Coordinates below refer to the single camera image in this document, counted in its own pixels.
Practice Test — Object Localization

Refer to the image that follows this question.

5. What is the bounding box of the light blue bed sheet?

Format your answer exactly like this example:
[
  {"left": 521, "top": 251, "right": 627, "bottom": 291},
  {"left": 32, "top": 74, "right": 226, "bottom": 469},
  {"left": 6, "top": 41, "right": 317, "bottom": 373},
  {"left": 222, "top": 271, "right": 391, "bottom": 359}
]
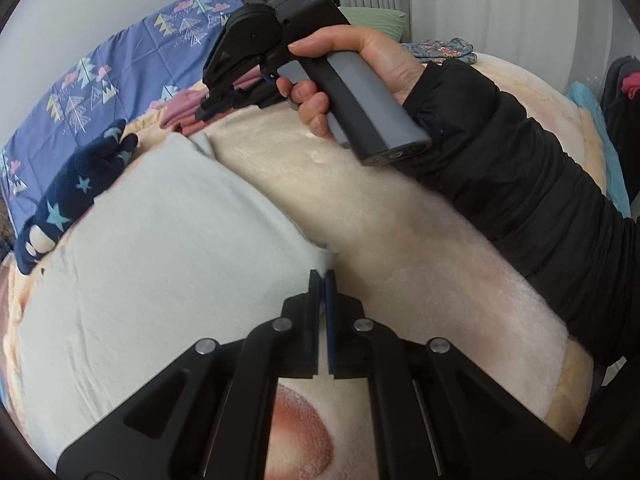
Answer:
[{"left": 567, "top": 81, "right": 632, "bottom": 218}]

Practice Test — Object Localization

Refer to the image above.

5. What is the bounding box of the green pillow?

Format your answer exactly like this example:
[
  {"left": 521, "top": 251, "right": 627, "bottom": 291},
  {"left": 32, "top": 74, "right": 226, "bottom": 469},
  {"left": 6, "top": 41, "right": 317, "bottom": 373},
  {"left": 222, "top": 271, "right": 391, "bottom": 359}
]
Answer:
[{"left": 342, "top": 6, "right": 408, "bottom": 42}]

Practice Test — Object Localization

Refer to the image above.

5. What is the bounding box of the navy star-print garment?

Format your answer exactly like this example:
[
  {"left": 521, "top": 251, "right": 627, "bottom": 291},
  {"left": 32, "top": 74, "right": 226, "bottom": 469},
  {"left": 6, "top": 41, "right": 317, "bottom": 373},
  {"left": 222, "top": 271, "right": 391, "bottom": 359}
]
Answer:
[{"left": 14, "top": 119, "right": 140, "bottom": 276}]

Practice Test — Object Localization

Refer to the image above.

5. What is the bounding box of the person's right forearm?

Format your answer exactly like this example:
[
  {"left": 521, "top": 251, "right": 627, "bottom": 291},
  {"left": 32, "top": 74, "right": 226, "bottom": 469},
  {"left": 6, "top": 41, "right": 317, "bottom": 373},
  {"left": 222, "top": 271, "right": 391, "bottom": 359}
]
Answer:
[{"left": 402, "top": 60, "right": 640, "bottom": 366}]

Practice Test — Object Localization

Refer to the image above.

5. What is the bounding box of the person's right hand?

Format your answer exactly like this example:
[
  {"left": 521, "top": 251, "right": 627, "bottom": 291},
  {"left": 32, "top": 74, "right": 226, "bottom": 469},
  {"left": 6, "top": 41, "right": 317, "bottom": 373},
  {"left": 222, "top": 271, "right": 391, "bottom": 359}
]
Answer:
[{"left": 277, "top": 25, "right": 436, "bottom": 138}]

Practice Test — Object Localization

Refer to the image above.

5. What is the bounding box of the blue tree-print quilt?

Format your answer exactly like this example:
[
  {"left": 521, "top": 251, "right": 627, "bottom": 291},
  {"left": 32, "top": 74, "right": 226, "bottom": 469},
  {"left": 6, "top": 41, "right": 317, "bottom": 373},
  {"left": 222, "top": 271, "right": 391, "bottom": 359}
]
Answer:
[{"left": 0, "top": 0, "right": 251, "bottom": 261}]

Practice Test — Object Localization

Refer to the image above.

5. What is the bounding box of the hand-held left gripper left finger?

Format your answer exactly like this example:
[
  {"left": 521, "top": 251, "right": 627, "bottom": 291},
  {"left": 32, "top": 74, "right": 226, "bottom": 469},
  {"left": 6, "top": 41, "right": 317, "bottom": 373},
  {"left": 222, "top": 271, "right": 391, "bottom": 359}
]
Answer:
[{"left": 56, "top": 270, "right": 326, "bottom": 480}]

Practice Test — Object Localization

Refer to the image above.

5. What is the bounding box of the stack of pink clothes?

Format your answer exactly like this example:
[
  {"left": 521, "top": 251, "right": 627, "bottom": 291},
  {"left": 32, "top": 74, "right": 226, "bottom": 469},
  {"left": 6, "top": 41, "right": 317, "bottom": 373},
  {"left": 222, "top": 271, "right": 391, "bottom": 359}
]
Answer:
[{"left": 159, "top": 77, "right": 266, "bottom": 136}]

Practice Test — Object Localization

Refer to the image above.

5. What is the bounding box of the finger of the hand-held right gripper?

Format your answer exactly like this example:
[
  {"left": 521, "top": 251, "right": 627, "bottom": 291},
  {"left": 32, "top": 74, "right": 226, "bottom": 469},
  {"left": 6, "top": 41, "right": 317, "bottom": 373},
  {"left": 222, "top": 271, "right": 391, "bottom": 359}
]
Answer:
[
  {"left": 252, "top": 74, "right": 293, "bottom": 110},
  {"left": 195, "top": 82, "right": 261, "bottom": 121}
]

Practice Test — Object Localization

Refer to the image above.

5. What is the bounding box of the light grey t-shirt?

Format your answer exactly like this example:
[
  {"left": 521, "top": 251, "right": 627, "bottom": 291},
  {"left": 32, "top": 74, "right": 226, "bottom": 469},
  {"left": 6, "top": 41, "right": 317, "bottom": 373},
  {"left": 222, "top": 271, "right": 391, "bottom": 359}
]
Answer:
[{"left": 15, "top": 130, "right": 336, "bottom": 431}]

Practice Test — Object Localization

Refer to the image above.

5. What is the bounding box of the floral patterned garment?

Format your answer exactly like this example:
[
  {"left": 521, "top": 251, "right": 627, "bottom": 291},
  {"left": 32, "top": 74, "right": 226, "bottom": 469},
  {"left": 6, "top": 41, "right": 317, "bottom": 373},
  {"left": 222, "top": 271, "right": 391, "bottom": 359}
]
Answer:
[{"left": 400, "top": 36, "right": 478, "bottom": 66}]

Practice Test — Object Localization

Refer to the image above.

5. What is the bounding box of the dark cloth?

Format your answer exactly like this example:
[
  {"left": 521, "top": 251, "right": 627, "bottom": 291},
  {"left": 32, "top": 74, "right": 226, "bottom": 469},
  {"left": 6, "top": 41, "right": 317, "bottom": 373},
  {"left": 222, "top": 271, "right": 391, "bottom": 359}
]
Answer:
[{"left": 600, "top": 56, "right": 640, "bottom": 133}]

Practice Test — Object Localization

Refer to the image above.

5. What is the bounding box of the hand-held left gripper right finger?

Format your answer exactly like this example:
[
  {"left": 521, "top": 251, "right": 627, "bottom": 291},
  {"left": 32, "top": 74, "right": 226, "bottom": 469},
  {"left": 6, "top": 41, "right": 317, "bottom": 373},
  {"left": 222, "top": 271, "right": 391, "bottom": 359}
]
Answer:
[{"left": 325, "top": 270, "right": 586, "bottom": 480}]

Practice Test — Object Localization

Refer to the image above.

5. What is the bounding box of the peach plush blanket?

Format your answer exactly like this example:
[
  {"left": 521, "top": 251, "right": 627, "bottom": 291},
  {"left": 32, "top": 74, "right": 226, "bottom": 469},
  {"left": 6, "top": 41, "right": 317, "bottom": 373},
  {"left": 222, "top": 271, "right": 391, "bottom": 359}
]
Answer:
[{"left": 0, "top": 52, "right": 608, "bottom": 480}]

